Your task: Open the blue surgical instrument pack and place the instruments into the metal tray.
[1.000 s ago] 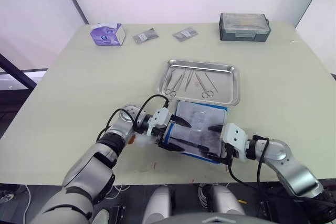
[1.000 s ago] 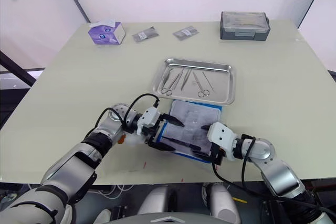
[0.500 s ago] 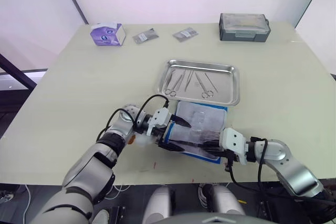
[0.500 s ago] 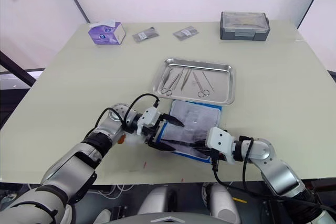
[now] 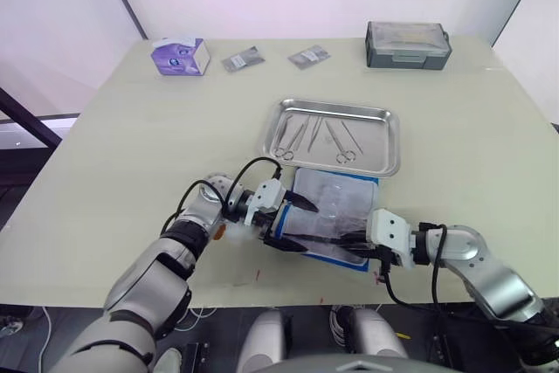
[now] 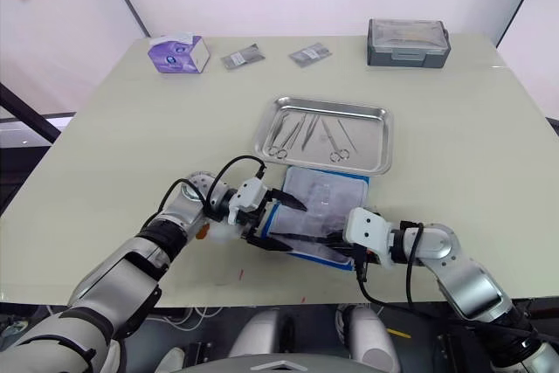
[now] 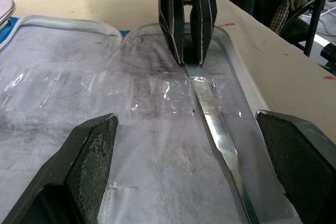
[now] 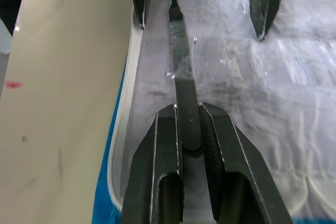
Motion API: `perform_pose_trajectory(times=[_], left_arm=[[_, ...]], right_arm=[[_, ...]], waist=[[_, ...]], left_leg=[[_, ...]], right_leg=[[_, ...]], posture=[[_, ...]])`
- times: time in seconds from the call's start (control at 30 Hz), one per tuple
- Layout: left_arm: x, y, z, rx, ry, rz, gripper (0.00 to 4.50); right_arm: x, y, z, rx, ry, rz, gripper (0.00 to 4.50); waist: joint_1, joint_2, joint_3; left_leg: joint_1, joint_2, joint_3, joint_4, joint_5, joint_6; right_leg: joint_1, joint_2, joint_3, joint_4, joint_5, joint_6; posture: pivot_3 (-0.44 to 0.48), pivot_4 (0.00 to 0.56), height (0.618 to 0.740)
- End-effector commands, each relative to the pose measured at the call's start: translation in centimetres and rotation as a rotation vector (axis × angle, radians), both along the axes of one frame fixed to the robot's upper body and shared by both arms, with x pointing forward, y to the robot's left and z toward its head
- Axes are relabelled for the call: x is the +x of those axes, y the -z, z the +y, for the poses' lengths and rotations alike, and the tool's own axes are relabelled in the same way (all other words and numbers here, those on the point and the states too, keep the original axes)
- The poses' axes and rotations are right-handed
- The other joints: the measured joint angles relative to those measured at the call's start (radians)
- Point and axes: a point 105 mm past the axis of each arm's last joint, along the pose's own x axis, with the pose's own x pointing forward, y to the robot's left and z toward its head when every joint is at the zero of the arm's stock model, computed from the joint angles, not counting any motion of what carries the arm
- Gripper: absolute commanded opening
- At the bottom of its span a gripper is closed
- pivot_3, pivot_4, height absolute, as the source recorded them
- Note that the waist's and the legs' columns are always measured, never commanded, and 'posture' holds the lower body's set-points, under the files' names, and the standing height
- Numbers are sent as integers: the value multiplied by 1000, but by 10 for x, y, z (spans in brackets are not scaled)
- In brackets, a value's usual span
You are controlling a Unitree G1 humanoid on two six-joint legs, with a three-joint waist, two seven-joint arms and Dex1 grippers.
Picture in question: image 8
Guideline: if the silver metal scalpel handle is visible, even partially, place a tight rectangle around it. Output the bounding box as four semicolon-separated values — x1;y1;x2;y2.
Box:
167;0;205;152

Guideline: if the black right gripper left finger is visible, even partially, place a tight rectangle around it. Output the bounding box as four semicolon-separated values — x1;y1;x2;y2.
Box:
122;104;186;224

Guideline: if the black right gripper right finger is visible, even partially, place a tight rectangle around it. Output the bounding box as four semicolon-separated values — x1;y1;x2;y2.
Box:
198;102;293;224

